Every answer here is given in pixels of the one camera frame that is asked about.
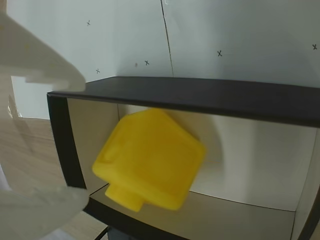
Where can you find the yellow square plastic block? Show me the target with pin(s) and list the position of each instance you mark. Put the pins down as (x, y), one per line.
(150, 160)

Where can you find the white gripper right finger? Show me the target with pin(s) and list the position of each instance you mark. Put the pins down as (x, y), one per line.
(42, 62)

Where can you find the dark brown cardboard box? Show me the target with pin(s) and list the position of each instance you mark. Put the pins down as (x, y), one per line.
(200, 100)

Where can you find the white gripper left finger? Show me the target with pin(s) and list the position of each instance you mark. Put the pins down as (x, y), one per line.
(32, 212)

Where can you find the white paper sheet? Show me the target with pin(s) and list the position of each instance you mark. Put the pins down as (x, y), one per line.
(112, 37)
(237, 30)

